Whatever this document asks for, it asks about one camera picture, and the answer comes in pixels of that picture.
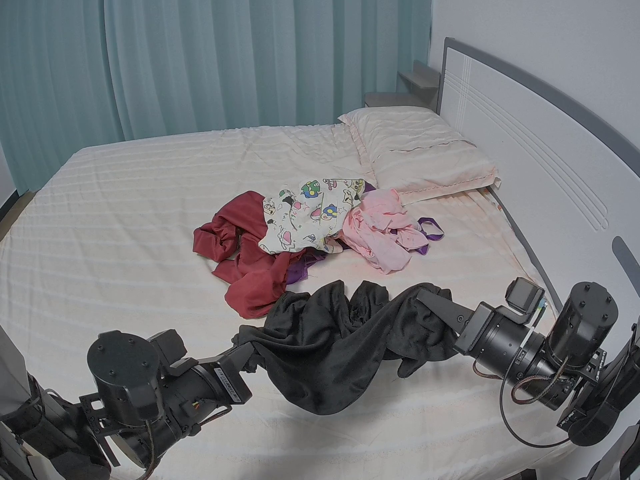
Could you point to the purple garment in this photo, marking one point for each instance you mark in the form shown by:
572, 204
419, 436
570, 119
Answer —
297, 268

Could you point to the grey bedside table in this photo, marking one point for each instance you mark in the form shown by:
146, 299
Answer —
395, 99

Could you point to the bed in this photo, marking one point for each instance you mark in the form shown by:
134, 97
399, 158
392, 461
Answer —
125, 208

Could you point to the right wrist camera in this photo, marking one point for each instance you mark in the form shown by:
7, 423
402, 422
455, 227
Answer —
522, 295

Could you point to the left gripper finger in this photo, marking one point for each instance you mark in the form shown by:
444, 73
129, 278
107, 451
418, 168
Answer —
246, 355

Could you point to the pink garment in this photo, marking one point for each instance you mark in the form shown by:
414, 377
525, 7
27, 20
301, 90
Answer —
375, 223

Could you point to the white printed pyjama top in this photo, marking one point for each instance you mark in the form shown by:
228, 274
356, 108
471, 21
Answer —
300, 218

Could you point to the black garment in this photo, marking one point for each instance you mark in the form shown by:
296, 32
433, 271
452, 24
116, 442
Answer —
325, 348

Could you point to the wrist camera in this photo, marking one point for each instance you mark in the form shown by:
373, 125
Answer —
522, 295
167, 348

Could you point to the blue-green curtain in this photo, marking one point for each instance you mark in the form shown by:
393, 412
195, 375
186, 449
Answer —
250, 43
50, 68

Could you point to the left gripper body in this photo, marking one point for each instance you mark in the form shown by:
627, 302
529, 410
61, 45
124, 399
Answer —
200, 393

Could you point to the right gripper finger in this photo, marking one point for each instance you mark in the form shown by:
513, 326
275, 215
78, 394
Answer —
450, 313

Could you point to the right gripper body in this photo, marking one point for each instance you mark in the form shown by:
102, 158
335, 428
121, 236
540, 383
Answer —
500, 340

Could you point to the dark red garment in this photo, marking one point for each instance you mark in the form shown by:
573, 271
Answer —
250, 283

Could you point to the cream pillow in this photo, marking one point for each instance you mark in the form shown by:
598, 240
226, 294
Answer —
420, 153

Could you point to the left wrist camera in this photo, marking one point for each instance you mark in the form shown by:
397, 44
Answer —
167, 348

